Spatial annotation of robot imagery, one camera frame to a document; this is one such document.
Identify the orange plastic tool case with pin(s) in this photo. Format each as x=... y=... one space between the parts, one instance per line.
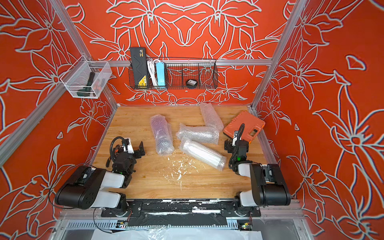
x=253 y=126

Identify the black box with yellow label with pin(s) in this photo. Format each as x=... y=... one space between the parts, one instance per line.
x=140 y=68

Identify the bubble wrapped bundle middle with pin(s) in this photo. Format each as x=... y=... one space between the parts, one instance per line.
x=200 y=134

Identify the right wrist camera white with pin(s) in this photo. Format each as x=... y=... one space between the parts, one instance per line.
x=237 y=136

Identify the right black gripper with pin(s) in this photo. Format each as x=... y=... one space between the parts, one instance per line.
x=237 y=147

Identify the bubble wrapped bundle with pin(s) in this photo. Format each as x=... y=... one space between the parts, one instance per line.
x=211 y=117
x=200 y=134

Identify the light blue box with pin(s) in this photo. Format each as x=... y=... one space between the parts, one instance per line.
x=160 y=68

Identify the bubble wrapped bundle rear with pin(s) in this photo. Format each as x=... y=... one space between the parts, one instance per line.
x=211 y=117

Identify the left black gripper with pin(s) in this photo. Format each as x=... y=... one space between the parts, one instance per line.
x=137 y=150

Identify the bubble clear vase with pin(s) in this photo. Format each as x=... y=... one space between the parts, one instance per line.
x=203 y=153

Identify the bubble wrap sheet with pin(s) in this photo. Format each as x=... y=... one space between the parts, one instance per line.
x=162 y=135

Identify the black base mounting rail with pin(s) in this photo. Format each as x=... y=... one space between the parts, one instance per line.
x=182 y=213

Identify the black wire wall basket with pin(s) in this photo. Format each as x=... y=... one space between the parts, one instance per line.
x=179 y=70

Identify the clear acrylic wall bin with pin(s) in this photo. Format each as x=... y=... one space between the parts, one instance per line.
x=76 y=77

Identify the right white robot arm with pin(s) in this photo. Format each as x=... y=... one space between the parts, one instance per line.
x=268 y=186

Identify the dark green handled tool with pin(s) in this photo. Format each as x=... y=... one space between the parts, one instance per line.
x=86 y=91

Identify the small black round device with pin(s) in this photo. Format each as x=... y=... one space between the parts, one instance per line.
x=191 y=83

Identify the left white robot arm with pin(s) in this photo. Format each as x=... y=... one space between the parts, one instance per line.
x=86 y=187

